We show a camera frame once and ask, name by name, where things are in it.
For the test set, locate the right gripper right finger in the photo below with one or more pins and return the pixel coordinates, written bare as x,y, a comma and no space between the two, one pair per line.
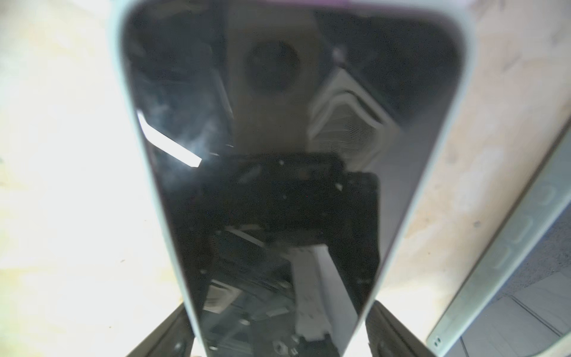
388,337

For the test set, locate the light green case phone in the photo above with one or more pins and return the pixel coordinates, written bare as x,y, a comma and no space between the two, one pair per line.
285,143

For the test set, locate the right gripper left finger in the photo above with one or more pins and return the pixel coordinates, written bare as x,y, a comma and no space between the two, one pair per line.
173,337

